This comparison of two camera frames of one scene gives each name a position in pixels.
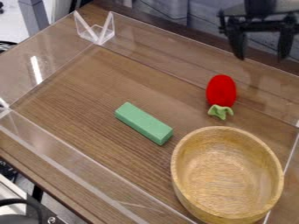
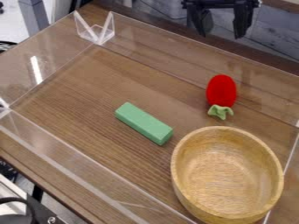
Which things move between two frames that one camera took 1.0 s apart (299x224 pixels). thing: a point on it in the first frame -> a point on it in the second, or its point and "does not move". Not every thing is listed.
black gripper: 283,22 -> 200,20
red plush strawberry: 220,93 does not move
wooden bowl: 227,173 does not move
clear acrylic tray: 102,91 does not move
